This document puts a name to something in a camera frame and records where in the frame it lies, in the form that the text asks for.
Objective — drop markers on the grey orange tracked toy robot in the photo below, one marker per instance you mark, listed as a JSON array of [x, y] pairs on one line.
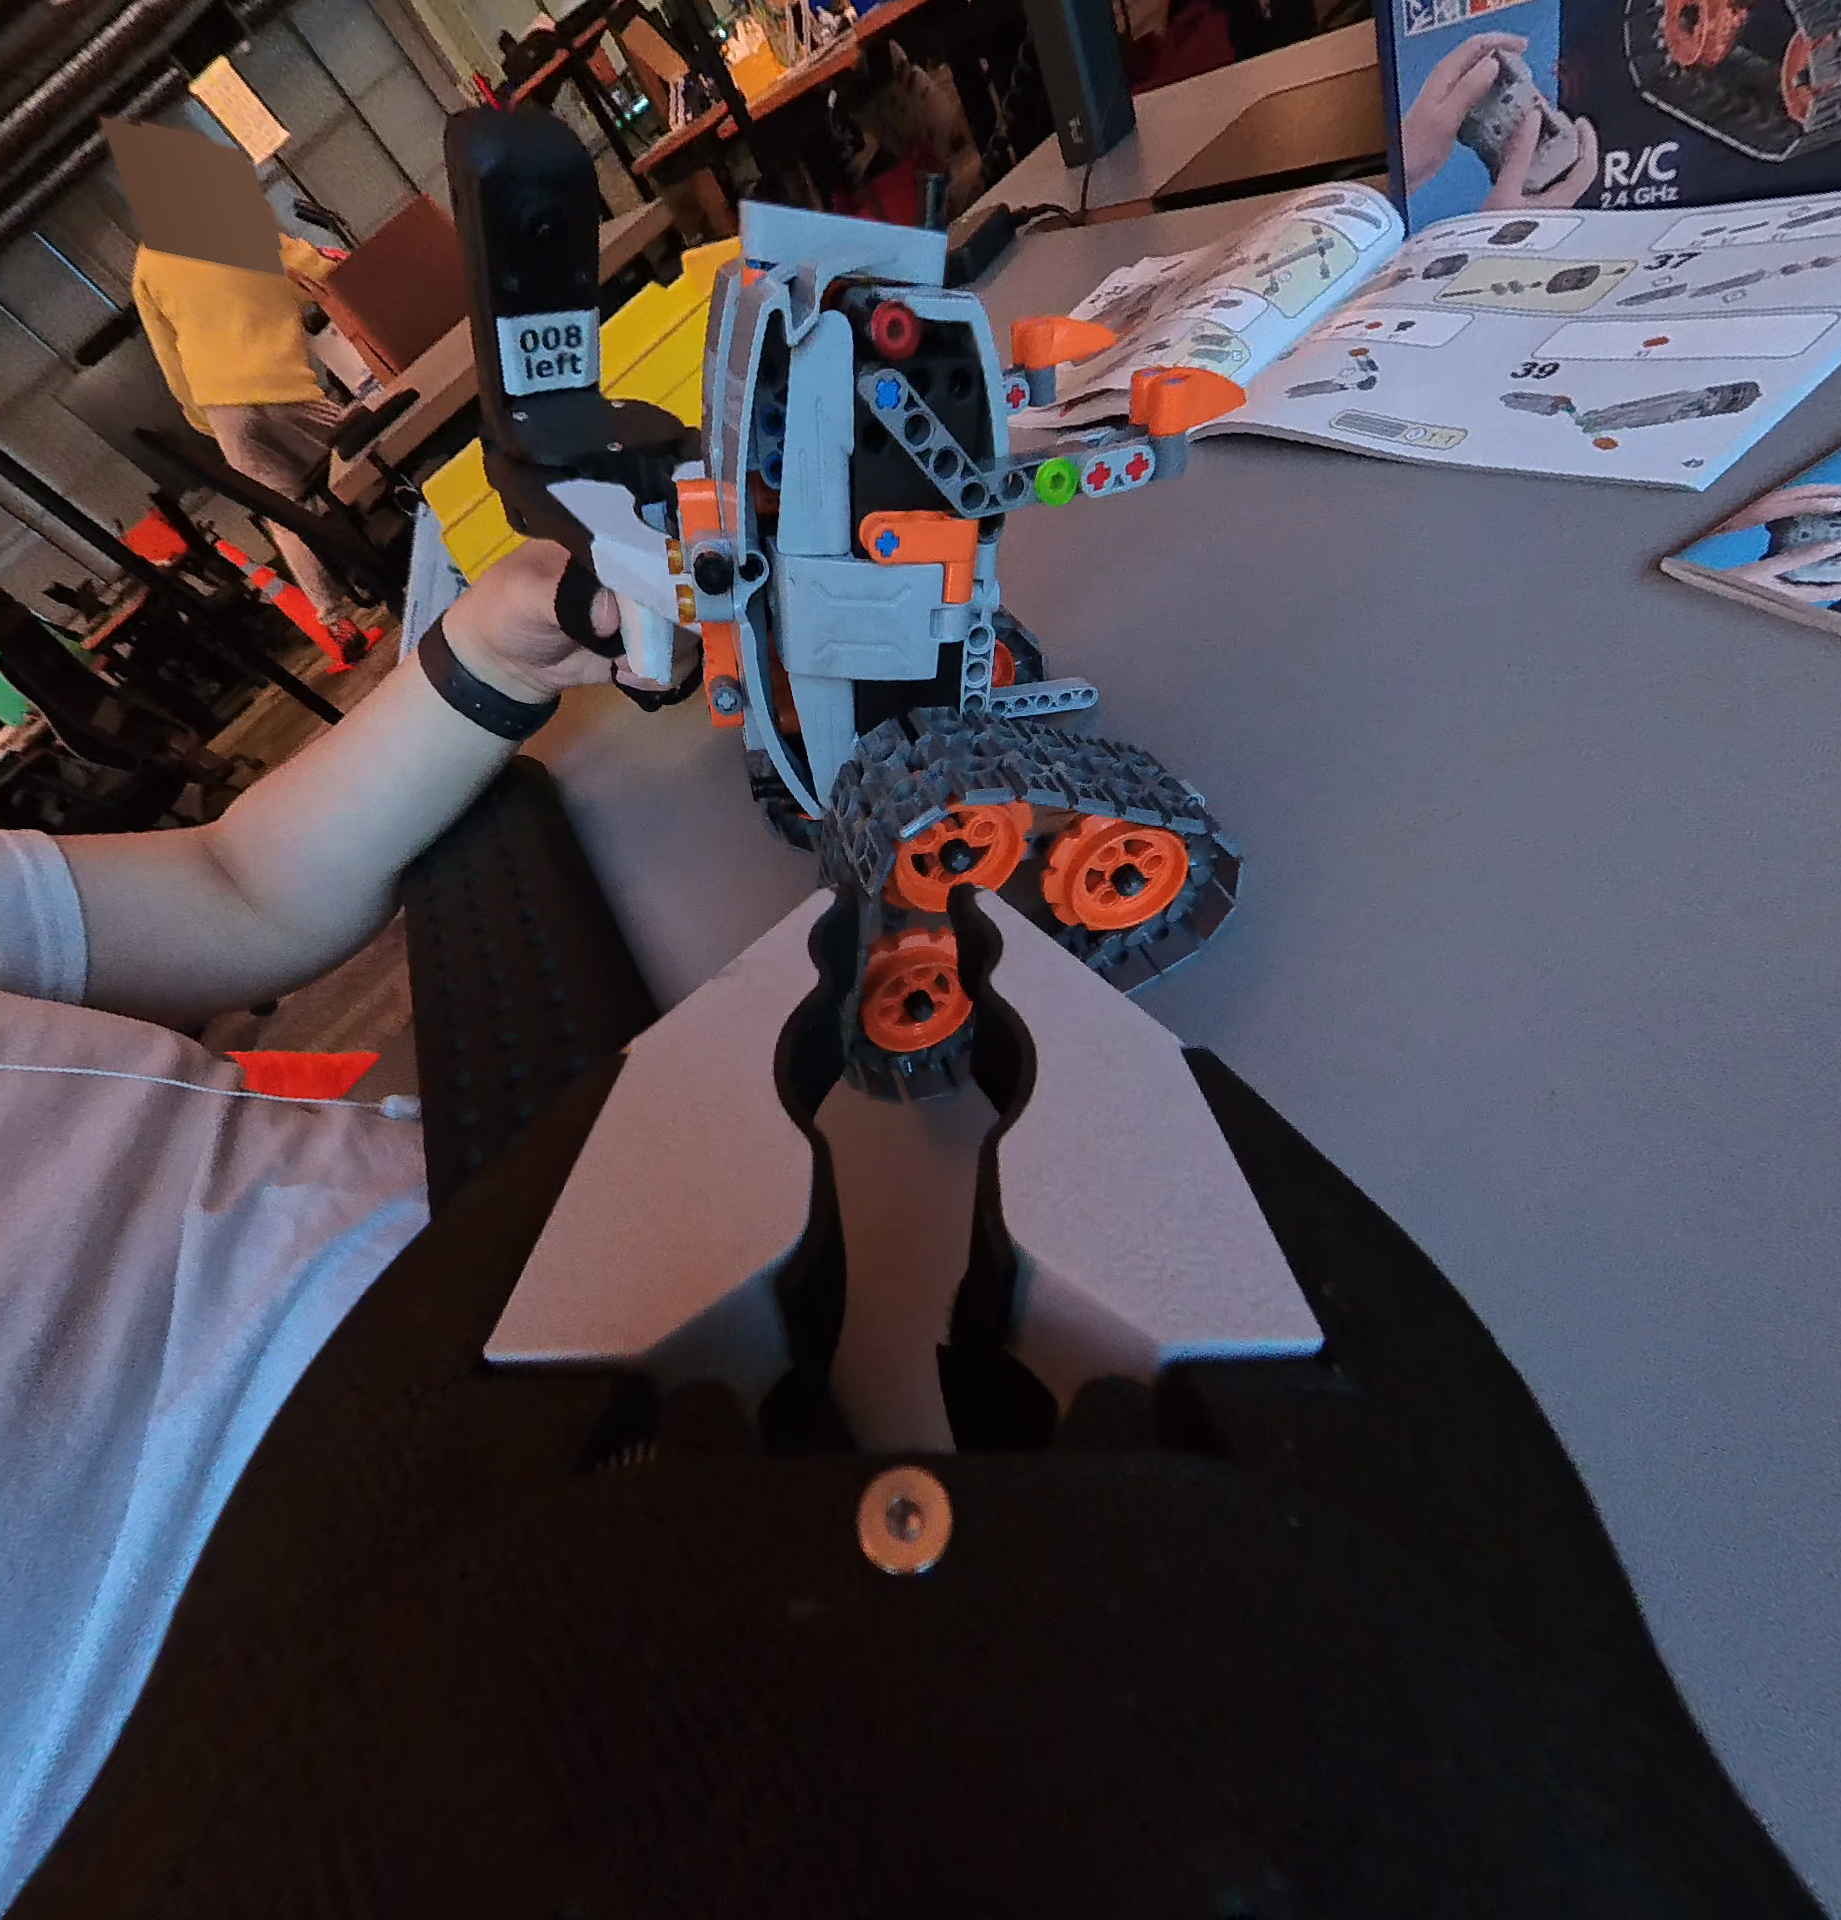
[[845, 600]]

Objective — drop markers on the person's left hand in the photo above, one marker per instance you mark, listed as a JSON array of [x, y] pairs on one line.
[[509, 630]]

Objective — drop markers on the black wristband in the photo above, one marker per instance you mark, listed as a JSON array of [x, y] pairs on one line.
[[478, 693]]

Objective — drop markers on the blue robot kit box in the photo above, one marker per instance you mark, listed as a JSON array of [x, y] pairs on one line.
[[1731, 90]]

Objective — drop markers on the black power adapter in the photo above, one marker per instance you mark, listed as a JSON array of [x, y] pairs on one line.
[[980, 231]]

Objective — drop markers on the white paper sign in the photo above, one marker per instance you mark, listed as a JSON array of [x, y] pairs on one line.
[[242, 107]]

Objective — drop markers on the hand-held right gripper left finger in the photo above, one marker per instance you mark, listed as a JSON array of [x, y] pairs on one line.
[[665, 1201]]

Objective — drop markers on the neighbouring grey desk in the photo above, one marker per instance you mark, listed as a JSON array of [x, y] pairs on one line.
[[1250, 121]]

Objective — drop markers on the brown board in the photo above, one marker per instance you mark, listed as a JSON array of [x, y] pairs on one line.
[[395, 285]]

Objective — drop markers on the yellow storage bin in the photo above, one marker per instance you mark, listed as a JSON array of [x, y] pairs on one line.
[[665, 346]]

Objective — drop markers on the blue leaflet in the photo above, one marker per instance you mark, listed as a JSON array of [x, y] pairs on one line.
[[1790, 571]]

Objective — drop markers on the orange reflective safety cone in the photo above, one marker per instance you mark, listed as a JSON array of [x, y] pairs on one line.
[[298, 1072]]

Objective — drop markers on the open instruction booklet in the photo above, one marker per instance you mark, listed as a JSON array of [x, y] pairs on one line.
[[1536, 346]]

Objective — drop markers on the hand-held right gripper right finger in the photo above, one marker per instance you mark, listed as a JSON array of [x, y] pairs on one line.
[[1145, 1201]]

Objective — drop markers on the dark monitor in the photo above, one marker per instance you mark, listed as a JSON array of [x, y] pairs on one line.
[[1078, 75]]

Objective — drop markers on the person's left forearm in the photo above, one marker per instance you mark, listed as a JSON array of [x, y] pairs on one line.
[[291, 885]]

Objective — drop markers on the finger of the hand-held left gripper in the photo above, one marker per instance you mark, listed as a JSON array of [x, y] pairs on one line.
[[629, 547]]

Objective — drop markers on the black perforated chair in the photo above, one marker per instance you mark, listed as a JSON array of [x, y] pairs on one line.
[[515, 975]]

